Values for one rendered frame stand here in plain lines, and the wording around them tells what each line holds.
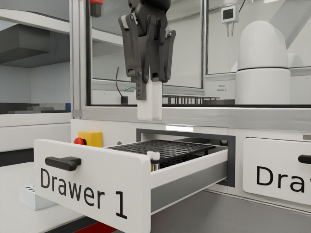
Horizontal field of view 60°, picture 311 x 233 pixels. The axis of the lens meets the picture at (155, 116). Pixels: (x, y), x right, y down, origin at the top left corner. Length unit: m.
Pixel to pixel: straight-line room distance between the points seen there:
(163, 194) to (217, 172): 0.18
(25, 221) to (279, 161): 0.51
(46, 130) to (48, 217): 0.75
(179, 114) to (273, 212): 0.30
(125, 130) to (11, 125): 0.62
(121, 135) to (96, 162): 0.40
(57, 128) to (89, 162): 0.94
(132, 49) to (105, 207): 0.25
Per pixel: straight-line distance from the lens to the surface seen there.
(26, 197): 0.72
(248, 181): 0.59
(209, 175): 0.55
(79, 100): 0.97
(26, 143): 1.31
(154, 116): 0.49
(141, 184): 0.36
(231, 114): 0.60
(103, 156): 0.41
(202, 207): 0.68
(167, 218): 0.75
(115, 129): 0.83
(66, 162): 0.43
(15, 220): 0.66
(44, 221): 0.63
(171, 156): 0.50
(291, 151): 0.56
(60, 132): 1.39
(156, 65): 0.50
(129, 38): 0.45
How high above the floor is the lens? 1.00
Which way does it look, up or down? 3 degrees down
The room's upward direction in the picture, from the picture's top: straight up
